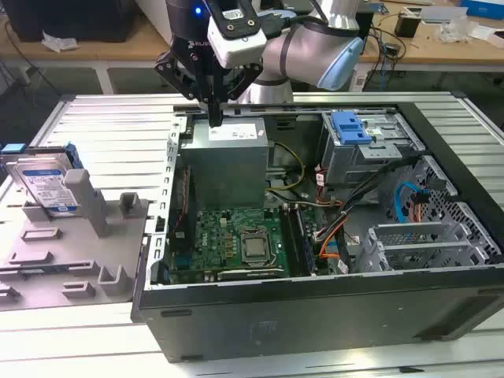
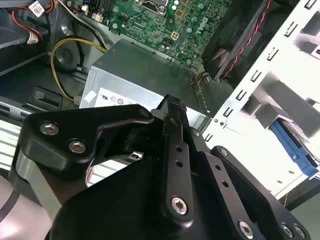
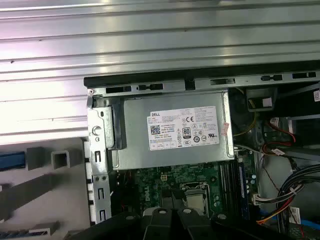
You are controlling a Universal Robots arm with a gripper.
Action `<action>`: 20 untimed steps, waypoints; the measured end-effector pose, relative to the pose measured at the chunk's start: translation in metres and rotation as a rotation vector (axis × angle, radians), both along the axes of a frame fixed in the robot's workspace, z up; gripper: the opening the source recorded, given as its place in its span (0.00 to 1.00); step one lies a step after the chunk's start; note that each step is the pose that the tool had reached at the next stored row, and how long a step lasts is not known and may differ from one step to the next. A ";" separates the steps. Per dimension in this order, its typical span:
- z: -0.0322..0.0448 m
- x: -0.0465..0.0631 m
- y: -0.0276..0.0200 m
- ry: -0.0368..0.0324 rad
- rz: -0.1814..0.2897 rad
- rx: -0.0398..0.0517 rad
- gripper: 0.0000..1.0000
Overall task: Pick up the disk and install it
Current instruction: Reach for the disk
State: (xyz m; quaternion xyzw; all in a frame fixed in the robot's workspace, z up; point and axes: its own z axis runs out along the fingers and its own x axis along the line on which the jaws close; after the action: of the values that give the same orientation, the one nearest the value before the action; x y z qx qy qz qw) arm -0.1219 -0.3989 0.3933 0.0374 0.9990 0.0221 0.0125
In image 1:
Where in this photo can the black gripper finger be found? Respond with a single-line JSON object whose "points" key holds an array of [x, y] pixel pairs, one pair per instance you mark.
{"points": [[236, 84], [177, 73]]}

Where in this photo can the hard disk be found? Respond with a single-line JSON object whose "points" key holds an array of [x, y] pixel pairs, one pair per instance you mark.
{"points": [[43, 185]]}

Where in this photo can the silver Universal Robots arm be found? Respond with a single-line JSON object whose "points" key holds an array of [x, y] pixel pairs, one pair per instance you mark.
{"points": [[299, 47]]}

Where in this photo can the metal disk bay cage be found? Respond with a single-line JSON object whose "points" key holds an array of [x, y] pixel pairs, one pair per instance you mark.
{"points": [[429, 249]]}

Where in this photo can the large white plastic box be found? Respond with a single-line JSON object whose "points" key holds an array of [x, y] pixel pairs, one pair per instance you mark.
{"points": [[157, 10]]}

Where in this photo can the wooden desk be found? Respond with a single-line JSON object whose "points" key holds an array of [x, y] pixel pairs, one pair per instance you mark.
{"points": [[417, 49], [118, 49]]}

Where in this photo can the grey power supply unit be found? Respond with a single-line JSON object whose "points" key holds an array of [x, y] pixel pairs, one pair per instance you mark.
{"points": [[224, 169]]}

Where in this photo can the large black equipment case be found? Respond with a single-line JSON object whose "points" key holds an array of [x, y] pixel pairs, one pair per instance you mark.
{"points": [[78, 19]]}

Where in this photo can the crumpled white paper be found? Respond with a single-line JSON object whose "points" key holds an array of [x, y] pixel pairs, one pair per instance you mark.
{"points": [[59, 42]]}

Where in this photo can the blue plastic drive latch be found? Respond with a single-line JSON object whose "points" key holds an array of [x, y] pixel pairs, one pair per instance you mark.
{"points": [[350, 132]]}

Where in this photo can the metal optical drive cage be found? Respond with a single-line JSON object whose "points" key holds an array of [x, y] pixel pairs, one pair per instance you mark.
{"points": [[346, 167]]}

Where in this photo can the green motherboard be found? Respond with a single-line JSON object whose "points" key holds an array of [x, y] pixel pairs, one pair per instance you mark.
{"points": [[212, 232]]}

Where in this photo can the small black power adapter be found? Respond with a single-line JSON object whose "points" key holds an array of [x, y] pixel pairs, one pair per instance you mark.
{"points": [[392, 49]]}

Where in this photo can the silver CPU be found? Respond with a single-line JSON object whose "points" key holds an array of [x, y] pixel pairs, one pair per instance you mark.
{"points": [[254, 247]]}

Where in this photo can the small black open box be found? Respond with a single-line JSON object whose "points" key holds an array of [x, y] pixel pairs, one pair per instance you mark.
{"points": [[407, 25]]}

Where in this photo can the black graphics card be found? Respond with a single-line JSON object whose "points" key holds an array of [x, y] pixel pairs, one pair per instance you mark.
{"points": [[252, 274]]}

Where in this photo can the grey plastic parts rack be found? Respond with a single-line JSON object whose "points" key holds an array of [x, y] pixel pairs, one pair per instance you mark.
{"points": [[78, 252]]}

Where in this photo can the white flat box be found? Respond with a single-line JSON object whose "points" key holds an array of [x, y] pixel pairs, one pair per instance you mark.
{"points": [[443, 15]]}

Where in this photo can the clear plastic bag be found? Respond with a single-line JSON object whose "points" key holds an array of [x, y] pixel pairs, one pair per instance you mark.
{"points": [[456, 31]]}

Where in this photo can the dark RAM stick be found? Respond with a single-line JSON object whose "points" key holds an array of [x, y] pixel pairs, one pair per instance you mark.
{"points": [[39, 271]]}

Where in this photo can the black open PC case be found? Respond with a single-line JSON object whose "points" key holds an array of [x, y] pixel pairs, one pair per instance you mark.
{"points": [[315, 315]]}

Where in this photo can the blue cardboard box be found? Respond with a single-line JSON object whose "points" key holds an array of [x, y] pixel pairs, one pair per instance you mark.
{"points": [[482, 8]]}

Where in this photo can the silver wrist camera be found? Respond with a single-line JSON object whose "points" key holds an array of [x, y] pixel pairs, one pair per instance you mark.
{"points": [[240, 49]]}

